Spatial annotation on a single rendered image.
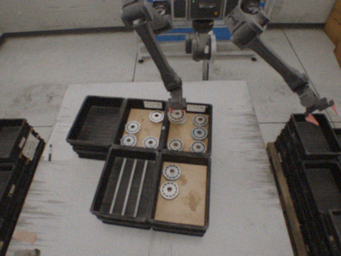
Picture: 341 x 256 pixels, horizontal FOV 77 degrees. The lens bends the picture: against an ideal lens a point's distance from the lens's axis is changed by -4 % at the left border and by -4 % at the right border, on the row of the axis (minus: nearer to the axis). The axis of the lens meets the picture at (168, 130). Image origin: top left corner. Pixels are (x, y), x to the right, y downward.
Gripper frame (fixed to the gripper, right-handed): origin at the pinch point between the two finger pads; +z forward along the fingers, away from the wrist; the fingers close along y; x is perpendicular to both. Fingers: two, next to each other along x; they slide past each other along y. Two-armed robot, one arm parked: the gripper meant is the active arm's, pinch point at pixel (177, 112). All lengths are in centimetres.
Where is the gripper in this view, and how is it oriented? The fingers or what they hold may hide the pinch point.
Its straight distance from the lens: 131.1
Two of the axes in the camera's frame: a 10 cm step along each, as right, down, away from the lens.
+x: 0.0, -8.4, 5.5
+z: 0.3, 5.5, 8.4
